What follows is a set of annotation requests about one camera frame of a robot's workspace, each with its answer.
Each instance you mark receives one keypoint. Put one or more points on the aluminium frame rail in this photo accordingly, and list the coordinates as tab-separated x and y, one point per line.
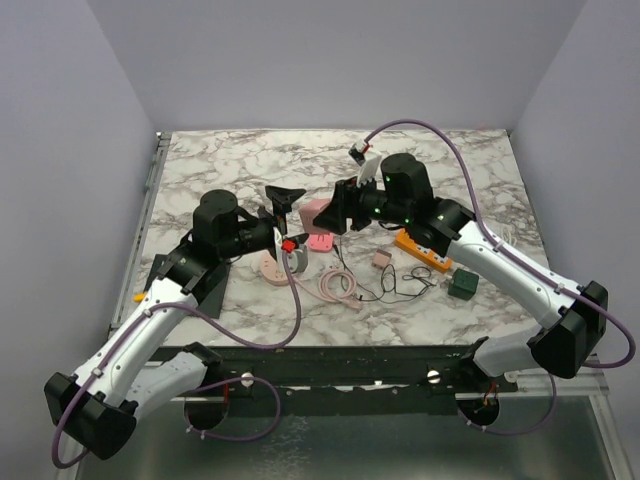
101	403

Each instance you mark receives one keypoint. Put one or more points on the coral pink square charger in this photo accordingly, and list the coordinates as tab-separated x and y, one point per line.
321	243

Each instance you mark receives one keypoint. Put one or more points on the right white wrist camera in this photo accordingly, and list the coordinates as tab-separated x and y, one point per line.
367	159

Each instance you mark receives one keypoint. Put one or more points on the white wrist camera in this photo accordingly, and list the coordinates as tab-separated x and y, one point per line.
297	259
367	159

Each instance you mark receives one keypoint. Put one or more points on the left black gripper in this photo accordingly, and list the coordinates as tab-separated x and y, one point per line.
282	201

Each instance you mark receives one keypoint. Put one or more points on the green cube socket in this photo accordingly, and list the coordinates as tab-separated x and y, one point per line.
463	284

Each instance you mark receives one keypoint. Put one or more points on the black mounting base rail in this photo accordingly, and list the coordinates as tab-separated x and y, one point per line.
346	381

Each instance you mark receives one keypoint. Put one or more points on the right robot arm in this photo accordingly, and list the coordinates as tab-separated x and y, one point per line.
570	317

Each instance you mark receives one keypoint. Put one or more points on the pink round power hub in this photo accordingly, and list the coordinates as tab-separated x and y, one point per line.
270	271

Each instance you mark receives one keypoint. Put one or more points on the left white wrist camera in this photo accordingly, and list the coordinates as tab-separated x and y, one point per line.
297	259

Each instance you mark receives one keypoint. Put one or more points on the orange power strip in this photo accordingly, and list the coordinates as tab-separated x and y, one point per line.
423	254

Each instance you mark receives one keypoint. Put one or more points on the pink cube socket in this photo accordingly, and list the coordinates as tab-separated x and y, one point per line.
309	211

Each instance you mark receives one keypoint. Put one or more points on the black foam mat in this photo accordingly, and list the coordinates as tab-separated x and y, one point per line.
211	301

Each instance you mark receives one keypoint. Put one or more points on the dusty pink small charger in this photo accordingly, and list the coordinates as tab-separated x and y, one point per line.
381	259

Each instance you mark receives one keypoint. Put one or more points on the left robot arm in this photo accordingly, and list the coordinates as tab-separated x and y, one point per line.
140	330

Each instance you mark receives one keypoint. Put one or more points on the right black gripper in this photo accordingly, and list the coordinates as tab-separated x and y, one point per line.
345	204

